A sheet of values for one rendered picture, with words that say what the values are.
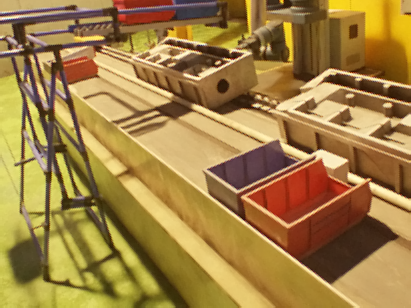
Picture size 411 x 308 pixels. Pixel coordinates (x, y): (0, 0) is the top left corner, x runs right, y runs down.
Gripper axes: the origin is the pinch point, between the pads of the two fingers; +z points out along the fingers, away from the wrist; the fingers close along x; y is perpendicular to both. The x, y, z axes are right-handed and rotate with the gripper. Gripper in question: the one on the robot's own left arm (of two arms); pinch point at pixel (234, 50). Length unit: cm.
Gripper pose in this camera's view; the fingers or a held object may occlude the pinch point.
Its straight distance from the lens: 241.4
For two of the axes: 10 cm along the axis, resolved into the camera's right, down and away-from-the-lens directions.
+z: -8.0, 4.7, -3.7
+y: -2.7, -8.4, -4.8
